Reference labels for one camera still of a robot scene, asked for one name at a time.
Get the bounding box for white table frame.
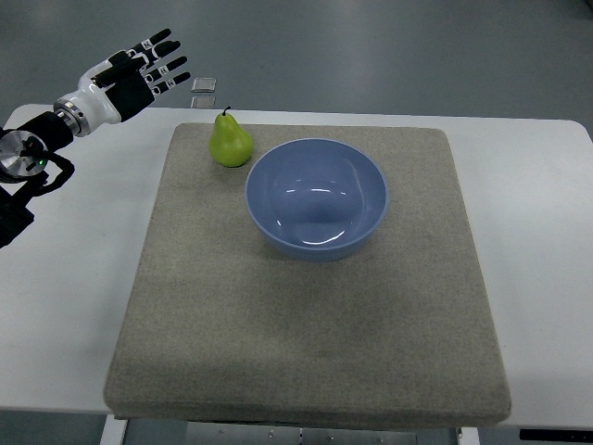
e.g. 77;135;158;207
99;413;481;445

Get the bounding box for blue bowl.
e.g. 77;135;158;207
245;138;389;262

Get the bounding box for green pear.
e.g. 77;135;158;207
208;106;254;168

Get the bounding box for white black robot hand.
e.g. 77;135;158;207
78;29;191;123

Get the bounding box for beige fabric mat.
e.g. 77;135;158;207
104;123;511;429

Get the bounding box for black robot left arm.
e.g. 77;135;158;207
1;29;190;247

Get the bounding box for lower floor socket plate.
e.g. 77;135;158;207
190;95;216;109

